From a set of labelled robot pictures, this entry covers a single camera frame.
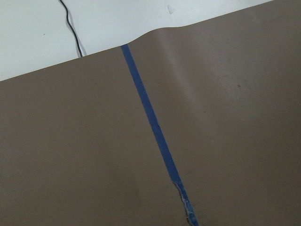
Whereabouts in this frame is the thin black table cable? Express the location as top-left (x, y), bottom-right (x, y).
top-left (59, 0), bottom-right (83, 57)

